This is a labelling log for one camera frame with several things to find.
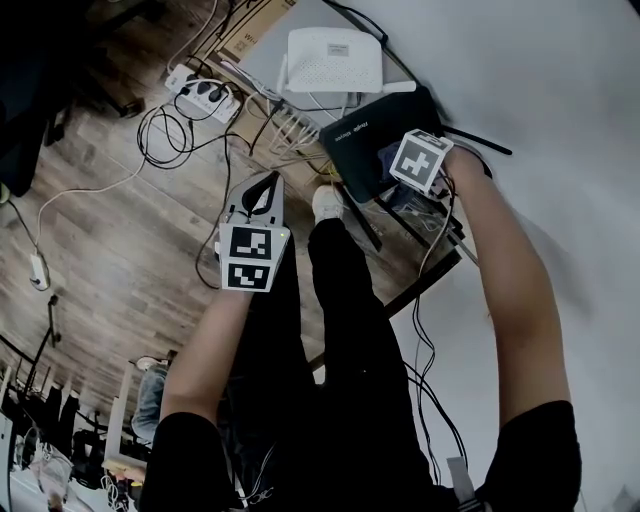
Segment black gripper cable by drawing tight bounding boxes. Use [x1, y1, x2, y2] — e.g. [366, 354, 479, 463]
[408, 277, 472, 487]

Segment grey shoulder strap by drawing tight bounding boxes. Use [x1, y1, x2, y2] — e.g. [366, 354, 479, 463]
[445, 455, 482, 512]

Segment person's right forearm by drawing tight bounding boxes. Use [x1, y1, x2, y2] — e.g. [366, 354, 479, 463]
[441, 146, 574, 427]

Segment person's left forearm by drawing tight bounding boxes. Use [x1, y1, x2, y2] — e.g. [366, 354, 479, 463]
[159, 286, 257, 427]

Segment person's black shirt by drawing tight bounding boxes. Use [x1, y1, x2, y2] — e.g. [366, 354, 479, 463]
[139, 399, 584, 512]

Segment black network box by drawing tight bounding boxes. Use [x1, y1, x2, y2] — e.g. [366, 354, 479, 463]
[318, 84, 514, 204]

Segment white power strip with plugs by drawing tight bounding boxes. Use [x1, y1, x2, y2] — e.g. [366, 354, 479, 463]
[164, 63, 244, 124]

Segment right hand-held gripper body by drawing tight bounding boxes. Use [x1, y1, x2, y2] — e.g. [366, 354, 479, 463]
[388, 128, 457, 202]

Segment small white power strip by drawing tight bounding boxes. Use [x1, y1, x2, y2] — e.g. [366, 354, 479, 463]
[28, 252, 52, 293]

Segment grey flat box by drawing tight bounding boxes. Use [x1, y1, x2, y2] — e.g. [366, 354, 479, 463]
[234, 0, 392, 102]

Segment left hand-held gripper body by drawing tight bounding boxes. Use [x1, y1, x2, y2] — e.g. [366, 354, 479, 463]
[217, 206, 293, 294]

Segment dark blue cloth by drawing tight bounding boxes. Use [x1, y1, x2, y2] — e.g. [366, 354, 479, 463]
[376, 141, 409, 189]

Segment person's black trousers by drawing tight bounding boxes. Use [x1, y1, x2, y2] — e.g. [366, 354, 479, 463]
[224, 216, 452, 502]

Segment black floor cable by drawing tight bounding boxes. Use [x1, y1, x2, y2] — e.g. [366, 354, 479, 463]
[136, 101, 254, 289]

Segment brown cardboard box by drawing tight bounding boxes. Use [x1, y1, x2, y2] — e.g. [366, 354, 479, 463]
[191, 0, 302, 67]

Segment white router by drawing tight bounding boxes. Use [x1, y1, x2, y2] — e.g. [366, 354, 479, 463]
[276, 26, 418, 102]

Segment person's white shoe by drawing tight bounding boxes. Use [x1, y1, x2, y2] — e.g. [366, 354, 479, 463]
[310, 183, 347, 224]

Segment white floor cable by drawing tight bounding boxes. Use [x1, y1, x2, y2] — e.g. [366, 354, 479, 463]
[36, 148, 152, 252]

